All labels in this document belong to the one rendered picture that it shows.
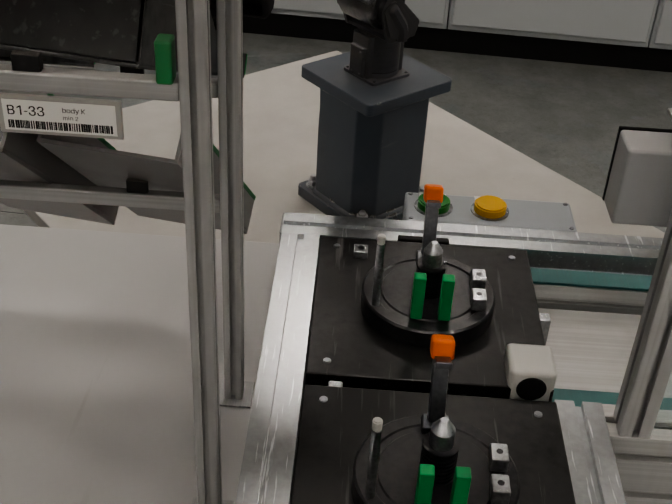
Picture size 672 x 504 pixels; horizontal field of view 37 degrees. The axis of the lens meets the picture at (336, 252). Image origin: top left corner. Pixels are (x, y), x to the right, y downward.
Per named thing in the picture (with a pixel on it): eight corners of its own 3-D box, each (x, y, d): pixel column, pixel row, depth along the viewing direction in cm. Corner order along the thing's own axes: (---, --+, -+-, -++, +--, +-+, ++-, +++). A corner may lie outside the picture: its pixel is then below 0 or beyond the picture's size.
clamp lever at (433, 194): (418, 251, 108) (424, 183, 107) (436, 252, 108) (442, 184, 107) (420, 259, 105) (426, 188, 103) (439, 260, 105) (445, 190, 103)
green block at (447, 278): (437, 313, 101) (442, 273, 98) (449, 314, 101) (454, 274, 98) (437, 320, 100) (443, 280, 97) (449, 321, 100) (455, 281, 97)
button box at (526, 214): (401, 230, 130) (405, 189, 126) (561, 241, 129) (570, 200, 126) (401, 260, 124) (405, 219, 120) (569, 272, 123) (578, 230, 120)
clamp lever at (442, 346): (423, 414, 88) (431, 332, 86) (446, 416, 87) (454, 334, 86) (426, 431, 84) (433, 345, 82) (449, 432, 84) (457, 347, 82)
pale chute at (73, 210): (7, 206, 114) (17, 169, 114) (115, 225, 112) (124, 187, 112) (-137, 129, 86) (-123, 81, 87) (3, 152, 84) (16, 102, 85)
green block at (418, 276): (409, 311, 101) (414, 271, 98) (421, 312, 101) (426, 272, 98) (409, 318, 100) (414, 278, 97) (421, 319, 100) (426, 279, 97)
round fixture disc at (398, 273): (362, 263, 111) (363, 248, 110) (487, 271, 111) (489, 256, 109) (358, 343, 99) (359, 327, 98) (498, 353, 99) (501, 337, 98)
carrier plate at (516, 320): (320, 249, 116) (320, 234, 115) (524, 263, 116) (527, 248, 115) (304, 388, 96) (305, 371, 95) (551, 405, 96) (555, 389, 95)
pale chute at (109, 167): (137, 215, 113) (146, 178, 114) (247, 234, 111) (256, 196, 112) (34, 141, 86) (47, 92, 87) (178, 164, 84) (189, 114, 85)
